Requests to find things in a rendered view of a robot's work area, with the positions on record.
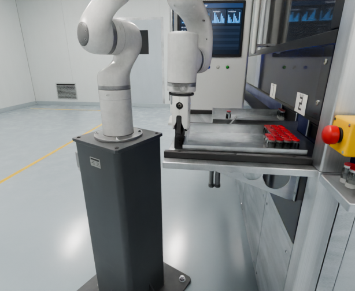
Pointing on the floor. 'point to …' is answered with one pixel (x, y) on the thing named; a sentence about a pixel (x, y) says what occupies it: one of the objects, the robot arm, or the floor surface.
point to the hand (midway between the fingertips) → (180, 141)
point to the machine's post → (303, 241)
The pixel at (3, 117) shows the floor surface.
